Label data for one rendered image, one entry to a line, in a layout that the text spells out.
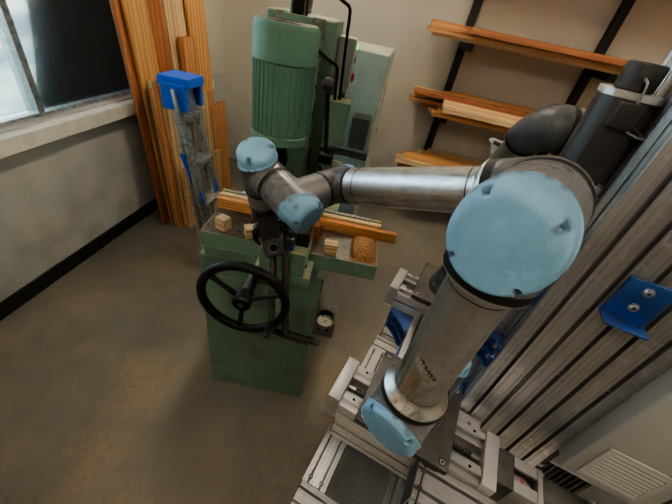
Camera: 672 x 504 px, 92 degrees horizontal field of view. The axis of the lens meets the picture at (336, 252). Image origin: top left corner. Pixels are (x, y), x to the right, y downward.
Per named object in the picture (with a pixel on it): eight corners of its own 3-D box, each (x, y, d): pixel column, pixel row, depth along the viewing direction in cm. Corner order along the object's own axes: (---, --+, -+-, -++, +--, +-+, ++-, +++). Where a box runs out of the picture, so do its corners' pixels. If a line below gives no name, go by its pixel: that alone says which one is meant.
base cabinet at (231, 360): (210, 379, 161) (198, 272, 118) (249, 297, 207) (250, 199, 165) (299, 397, 161) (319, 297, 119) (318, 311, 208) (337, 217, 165)
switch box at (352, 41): (331, 88, 117) (338, 35, 108) (334, 83, 125) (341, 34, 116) (347, 91, 117) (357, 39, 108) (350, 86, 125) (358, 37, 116)
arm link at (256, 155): (252, 173, 57) (224, 144, 59) (259, 209, 66) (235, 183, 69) (288, 152, 60) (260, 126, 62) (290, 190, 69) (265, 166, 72)
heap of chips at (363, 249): (348, 259, 108) (350, 251, 106) (351, 236, 119) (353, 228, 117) (375, 265, 108) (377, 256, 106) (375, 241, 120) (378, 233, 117)
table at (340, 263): (186, 261, 103) (184, 246, 100) (224, 214, 128) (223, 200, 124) (373, 300, 104) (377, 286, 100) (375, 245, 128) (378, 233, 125)
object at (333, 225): (217, 207, 120) (216, 197, 117) (219, 204, 121) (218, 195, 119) (394, 244, 120) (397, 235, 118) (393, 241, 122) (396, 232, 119)
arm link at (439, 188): (613, 141, 42) (334, 154, 74) (604, 155, 35) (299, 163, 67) (598, 225, 47) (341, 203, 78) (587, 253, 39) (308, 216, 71)
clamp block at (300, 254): (257, 269, 102) (258, 246, 96) (269, 244, 112) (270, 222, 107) (303, 278, 102) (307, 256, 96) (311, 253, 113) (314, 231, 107)
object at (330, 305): (311, 334, 126) (314, 320, 121) (316, 311, 136) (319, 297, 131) (332, 338, 126) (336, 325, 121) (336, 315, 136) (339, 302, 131)
